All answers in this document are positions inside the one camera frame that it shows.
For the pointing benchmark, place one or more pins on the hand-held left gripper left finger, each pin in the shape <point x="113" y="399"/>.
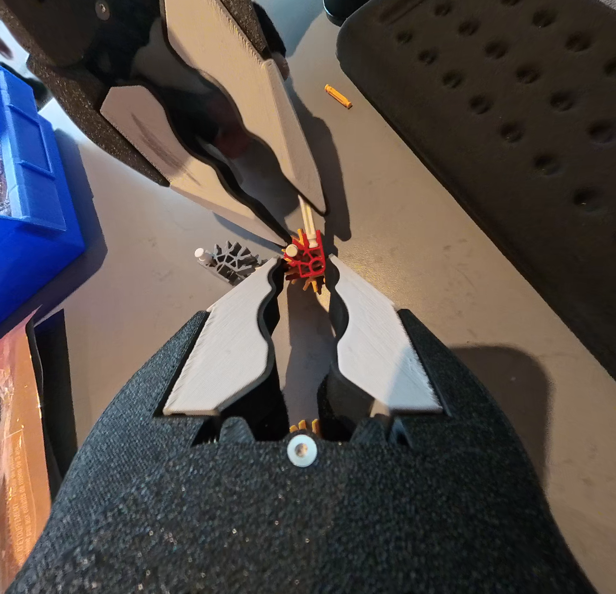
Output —
<point x="226" y="353"/>

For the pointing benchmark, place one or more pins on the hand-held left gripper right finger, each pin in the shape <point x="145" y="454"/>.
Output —
<point x="380" y="353"/>

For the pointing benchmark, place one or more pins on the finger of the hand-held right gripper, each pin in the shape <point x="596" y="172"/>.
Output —
<point x="149" y="136"/>
<point x="231" y="49"/>

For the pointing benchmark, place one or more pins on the grey toy connector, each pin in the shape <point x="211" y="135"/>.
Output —
<point x="231" y="259"/>

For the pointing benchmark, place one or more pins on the yellow toy connector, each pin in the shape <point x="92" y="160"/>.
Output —
<point x="303" y="425"/>

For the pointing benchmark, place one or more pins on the red toy connector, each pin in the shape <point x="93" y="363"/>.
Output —
<point x="308" y="266"/>

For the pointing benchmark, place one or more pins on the person's right hand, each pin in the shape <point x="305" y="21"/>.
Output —
<point x="233" y="136"/>

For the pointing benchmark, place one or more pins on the short orange toy rod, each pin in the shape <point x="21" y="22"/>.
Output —
<point x="338" y="96"/>

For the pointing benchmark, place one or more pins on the blue plastic bin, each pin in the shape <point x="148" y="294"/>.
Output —
<point x="33" y="218"/>

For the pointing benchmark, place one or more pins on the clear bag of parts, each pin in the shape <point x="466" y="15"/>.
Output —
<point x="5" y="184"/>

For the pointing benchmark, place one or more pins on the dark flat folder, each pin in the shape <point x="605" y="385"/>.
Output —
<point x="57" y="387"/>

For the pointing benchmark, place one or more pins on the orange toy package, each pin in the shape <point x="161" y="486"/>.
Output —
<point x="19" y="435"/>

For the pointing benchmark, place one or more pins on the black dimpled pad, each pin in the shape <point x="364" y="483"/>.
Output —
<point x="481" y="122"/>

